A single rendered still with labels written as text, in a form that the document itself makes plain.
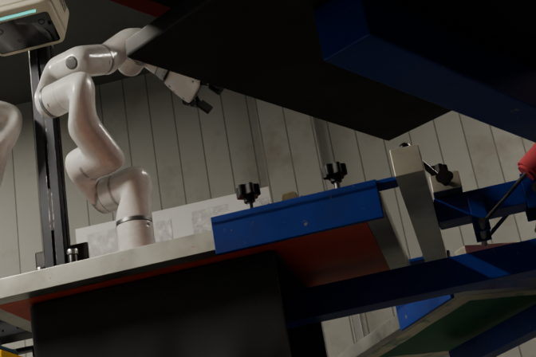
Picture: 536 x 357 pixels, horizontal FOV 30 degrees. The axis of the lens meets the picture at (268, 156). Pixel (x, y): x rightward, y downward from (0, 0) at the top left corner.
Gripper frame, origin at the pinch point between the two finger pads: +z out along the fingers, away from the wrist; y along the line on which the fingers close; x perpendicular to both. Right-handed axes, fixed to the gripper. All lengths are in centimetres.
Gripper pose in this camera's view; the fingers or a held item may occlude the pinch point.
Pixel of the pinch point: (213, 100)
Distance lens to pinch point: 294.4
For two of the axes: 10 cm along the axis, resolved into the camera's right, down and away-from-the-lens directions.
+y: 3.9, -5.6, -7.3
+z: 8.2, 5.7, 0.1
